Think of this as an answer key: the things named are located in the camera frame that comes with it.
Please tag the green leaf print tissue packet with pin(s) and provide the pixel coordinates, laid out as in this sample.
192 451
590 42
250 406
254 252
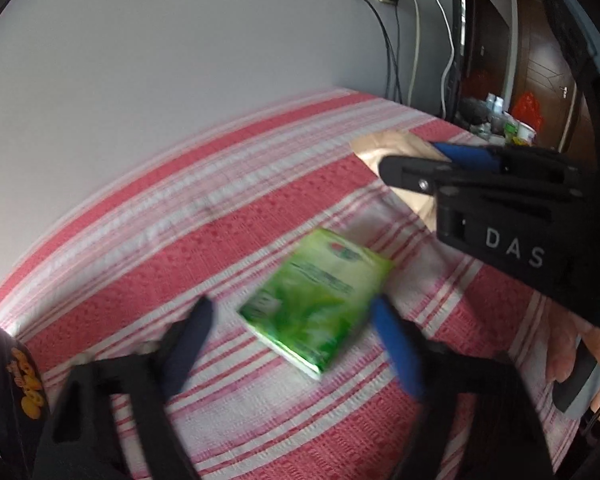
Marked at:
320 300

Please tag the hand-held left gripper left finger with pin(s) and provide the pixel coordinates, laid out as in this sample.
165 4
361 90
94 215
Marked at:
190 340

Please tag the red plastic bag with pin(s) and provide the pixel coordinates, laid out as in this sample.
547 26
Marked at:
526 110

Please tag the red striped bedspread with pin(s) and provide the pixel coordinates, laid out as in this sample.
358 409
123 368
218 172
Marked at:
180 200

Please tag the brown wooden wardrobe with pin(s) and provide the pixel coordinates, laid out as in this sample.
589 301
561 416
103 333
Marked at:
540 60

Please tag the round metal cookie tin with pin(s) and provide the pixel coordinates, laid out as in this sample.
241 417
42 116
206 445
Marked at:
20 375

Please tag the clear plastic bottle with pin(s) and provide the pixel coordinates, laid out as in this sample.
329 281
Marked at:
494 107

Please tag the person's right hand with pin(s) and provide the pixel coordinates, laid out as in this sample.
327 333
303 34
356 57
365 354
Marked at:
562 350

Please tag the white cup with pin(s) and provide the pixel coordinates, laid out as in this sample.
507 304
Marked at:
525 134

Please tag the dark fuzzy object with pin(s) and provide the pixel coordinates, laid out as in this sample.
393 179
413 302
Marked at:
474 112

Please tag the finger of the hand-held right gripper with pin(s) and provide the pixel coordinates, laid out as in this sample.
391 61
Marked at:
405 172
470 156

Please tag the black flat screen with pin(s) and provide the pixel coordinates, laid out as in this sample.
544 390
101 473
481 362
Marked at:
480 50

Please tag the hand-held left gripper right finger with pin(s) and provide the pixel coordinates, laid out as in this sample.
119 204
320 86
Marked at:
395 345

